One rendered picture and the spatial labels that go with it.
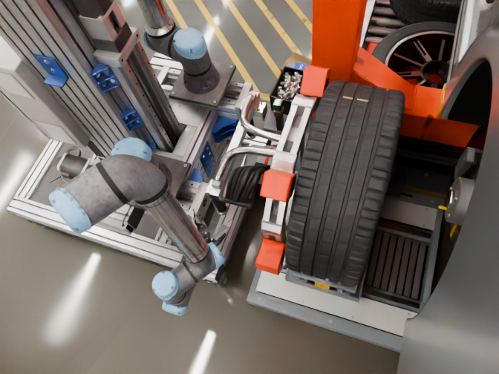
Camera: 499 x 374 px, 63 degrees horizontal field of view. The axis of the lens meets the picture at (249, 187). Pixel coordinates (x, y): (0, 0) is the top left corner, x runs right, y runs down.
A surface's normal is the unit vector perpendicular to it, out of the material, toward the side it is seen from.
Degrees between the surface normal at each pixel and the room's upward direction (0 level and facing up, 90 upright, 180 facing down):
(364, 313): 0
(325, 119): 2
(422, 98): 0
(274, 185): 35
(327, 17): 90
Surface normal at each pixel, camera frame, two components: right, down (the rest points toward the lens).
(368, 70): 0.46, -0.21
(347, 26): -0.32, 0.87
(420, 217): -0.12, -0.44
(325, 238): -0.33, 0.47
